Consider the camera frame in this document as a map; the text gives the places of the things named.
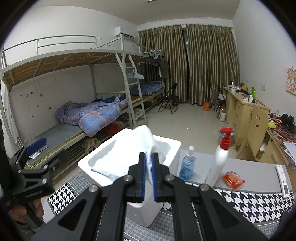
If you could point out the orange floor container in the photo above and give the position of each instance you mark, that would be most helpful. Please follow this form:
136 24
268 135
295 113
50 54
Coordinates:
206 106

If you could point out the brown curtains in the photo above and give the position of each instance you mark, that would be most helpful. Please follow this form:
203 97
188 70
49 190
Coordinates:
201 58

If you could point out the red snack packet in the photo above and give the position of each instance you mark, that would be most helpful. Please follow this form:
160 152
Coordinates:
233 181

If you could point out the houndstooth table cloth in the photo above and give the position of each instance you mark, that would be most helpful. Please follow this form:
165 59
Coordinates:
199 213

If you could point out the black folding chair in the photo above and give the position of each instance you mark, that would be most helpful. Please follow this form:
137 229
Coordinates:
170 99

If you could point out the blue spray bottle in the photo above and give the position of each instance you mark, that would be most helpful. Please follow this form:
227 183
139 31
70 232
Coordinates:
187 165

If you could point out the blue plaid quilt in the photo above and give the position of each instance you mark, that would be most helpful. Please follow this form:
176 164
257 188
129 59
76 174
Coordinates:
91 117

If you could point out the anime wall poster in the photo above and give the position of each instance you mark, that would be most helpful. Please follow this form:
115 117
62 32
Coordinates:
291 81

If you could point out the white styrofoam box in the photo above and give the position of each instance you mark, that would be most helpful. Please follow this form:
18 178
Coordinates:
142 213

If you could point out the white air conditioner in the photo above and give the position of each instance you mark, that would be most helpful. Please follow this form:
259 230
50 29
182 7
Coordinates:
119 31

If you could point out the white papers on desk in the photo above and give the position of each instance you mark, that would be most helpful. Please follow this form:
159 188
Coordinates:
290 149

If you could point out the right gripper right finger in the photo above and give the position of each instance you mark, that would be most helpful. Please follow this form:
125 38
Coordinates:
161 190

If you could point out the metal bunk bed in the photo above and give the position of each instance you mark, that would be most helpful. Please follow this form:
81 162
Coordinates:
35 87

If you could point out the white lotion pump bottle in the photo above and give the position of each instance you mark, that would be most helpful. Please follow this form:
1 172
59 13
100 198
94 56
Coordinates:
218 161

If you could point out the white remote control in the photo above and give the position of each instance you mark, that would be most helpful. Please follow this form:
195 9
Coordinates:
283 181

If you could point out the person left hand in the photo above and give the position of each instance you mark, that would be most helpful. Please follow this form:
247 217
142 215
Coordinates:
18 212

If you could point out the wooden desk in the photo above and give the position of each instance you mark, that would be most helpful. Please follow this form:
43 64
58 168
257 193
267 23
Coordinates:
238 114

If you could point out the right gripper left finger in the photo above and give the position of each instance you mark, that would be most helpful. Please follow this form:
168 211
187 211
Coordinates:
136 189

